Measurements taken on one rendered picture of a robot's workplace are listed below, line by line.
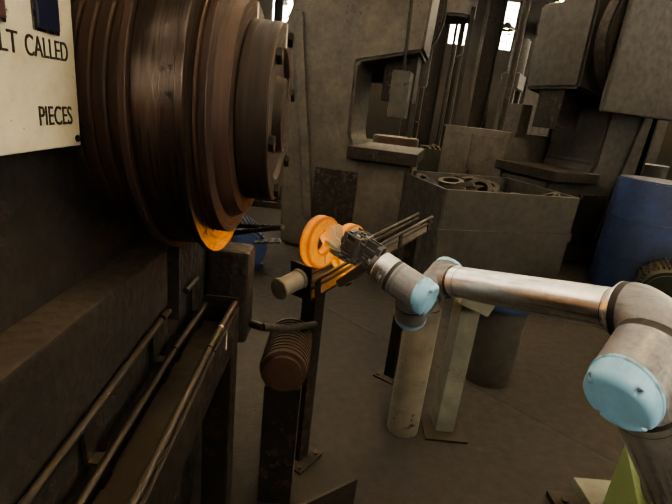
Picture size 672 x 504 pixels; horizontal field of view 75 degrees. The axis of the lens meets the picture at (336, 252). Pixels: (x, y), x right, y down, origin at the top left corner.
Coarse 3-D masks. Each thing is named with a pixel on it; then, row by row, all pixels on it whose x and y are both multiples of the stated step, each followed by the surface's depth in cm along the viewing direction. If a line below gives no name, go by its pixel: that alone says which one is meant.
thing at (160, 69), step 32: (160, 0) 51; (192, 0) 50; (160, 32) 50; (192, 32) 51; (160, 64) 50; (192, 64) 53; (160, 96) 51; (160, 128) 52; (160, 160) 54; (192, 160) 56; (160, 192) 57; (192, 192) 58; (160, 224) 63; (192, 224) 60
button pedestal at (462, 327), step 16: (464, 304) 144; (480, 304) 144; (464, 320) 154; (448, 336) 164; (464, 336) 156; (448, 352) 162; (464, 352) 158; (448, 368) 160; (464, 368) 160; (448, 384) 162; (448, 400) 164; (432, 416) 174; (448, 416) 166; (432, 432) 167; (448, 432) 168
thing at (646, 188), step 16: (624, 176) 336; (640, 176) 354; (624, 192) 331; (640, 192) 320; (656, 192) 313; (608, 208) 352; (624, 208) 331; (640, 208) 321; (656, 208) 315; (608, 224) 346; (624, 224) 331; (640, 224) 322; (656, 224) 317; (608, 240) 344; (624, 240) 332; (640, 240) 324; (656, 240) 319; (608, 256) 343; (624, 256) 333; (640, 256) 326; (656, 256) 322; (592, 272) 360; (608, 272) 343; (624, 272) 334
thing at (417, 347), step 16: (432, 320) 149; (416, 336) 151; (432, 336) 151; (400, 352) 158; (416, 352) 152; (432, 352) 155; (400, 368) 158; (416, 368) 154; (400, 384) 159; (416, 384) 156; (400, 400) 160; (416, 400) 159; (400, 416) 161; (416, 416) 162; (400, 432) 163; (416, 432) 166
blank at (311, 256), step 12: (324, 216) 125; (312, 228) 121; (324, 228) 125; (300, 240) 122; (312, 240) 122; (300, 252) 123; (312, 252) 123; (324, 252) 128; (312, 264) 124; (324, 264) 129
